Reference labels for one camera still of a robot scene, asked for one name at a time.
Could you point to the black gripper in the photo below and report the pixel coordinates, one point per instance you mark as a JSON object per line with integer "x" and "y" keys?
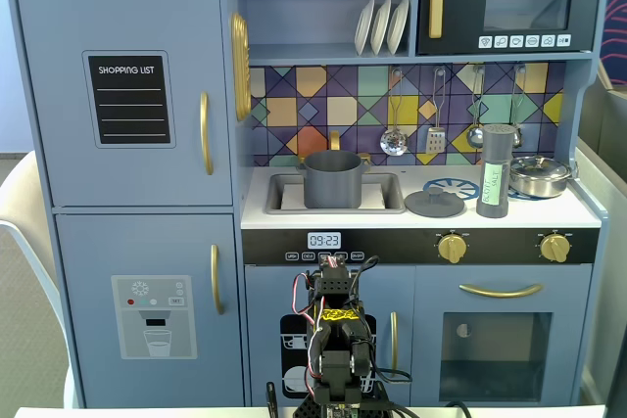
{"x": 334, "y": 270}

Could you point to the gray salt shaker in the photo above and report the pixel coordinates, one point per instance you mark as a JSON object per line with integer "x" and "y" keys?
{"x": 495, "y": 153}

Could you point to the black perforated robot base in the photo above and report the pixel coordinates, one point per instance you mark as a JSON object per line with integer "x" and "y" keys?
{"x": 306, "y": 405}

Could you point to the digital clock display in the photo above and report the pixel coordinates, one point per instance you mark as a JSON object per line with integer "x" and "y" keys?
{"x": 324, "y": 241}

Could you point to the black stove control panel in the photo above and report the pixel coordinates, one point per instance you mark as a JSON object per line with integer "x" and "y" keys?
{"x": 392, "y": 246}

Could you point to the blue dishwasher door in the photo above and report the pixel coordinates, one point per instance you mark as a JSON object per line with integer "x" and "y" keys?
{"x": 264, "y": 291}

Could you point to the gray plastic pot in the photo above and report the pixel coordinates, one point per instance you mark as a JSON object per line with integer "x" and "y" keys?
{"x": 333, "y": 183}

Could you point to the gray toy sink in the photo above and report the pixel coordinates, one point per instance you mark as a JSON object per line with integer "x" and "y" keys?
{"x": 387, "y": 193}

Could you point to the gold tap knob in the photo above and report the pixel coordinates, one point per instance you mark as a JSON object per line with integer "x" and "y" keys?
{"x": 365, "y": 159}
{"x": 300, "y": 161}

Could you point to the gray pot lid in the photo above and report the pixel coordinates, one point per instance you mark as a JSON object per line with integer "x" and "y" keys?
{"x": 433, "y": 205}

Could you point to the gold stove knob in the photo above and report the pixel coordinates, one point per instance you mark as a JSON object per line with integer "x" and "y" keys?
{"x": 554, "y": 247}
{"x": 451, "y": 247}

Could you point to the gold faucet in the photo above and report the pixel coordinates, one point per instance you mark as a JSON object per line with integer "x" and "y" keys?
{"x": 334, "y": 141}

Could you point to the steel skimmer spoon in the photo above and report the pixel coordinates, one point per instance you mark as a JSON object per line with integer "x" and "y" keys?
{"x": 393, "y": 141}

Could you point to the robot controller board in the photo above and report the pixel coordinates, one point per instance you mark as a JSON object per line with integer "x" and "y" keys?
{"x": 340, "y": 410}

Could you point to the steel slotted spatula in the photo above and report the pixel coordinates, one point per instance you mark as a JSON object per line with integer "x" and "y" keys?
{"x": 435, "y": 141}

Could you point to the steel ladle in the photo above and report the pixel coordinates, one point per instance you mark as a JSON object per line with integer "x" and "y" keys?
{"x": 474, "y": 136}

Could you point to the gold toy telephone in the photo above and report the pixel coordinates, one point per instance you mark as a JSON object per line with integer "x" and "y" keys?
{"x": 240, "y": 70}

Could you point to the steel pot with lid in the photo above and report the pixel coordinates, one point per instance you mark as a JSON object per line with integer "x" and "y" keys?
{"x": 539, "y": 178}

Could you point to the steel hanging spoon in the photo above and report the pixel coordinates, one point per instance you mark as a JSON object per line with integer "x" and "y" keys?
{"x": 517, "y": 138}

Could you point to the blue oven door with window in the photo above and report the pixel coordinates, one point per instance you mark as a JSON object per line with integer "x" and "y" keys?
{"x": 568, "y": 291}

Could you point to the blue freezer door with dispenser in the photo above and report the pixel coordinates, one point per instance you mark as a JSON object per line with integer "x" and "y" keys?
{"x": 98, "y": 251}

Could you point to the white toy plate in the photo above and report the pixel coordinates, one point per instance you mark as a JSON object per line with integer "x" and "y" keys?
{"x": 398, "y": 24}
{"x": 381, "y": 26}
{"x": 363, "y": 29}

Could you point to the blue wooden toy kitchen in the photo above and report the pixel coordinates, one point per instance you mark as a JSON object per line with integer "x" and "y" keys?
{"x": 318, "y": 12}

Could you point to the black shopping list chalkboard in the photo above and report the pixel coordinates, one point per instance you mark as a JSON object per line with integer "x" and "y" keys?
{"x": 130, "y": 109}

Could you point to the tall blue fridge door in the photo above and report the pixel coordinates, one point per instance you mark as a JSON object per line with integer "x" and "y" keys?
{"x": 59, "y": 168}

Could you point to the black microwave door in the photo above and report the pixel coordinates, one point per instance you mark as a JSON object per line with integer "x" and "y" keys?
{"x": 465, "y": 7}

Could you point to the white plastic chair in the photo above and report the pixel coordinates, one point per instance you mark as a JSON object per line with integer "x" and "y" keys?
{"x": 24, "y": 193}

